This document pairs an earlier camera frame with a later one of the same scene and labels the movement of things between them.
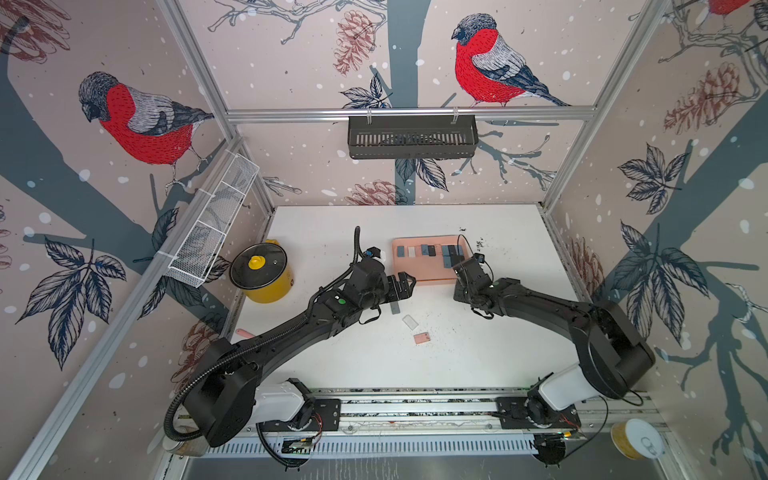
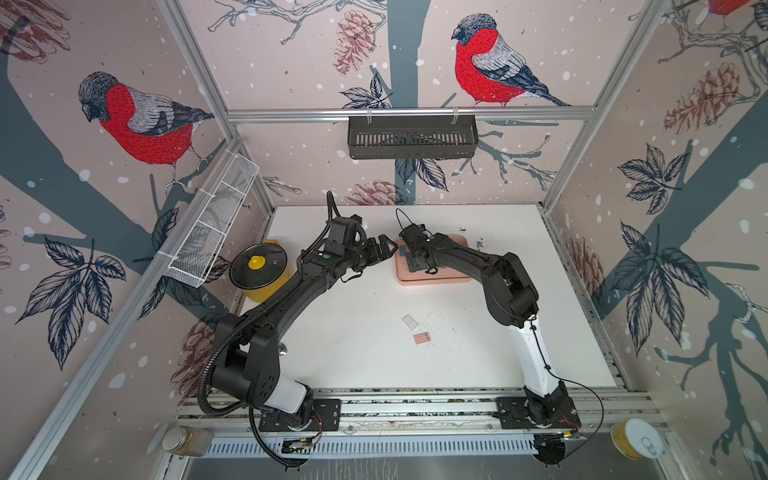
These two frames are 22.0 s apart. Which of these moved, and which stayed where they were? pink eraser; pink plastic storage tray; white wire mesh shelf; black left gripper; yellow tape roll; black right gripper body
Moved: black left gripper; black right gripper body
Stayed: yellow tape roll; white wire mesh shelf; pink plastic storage tray; pink eraser
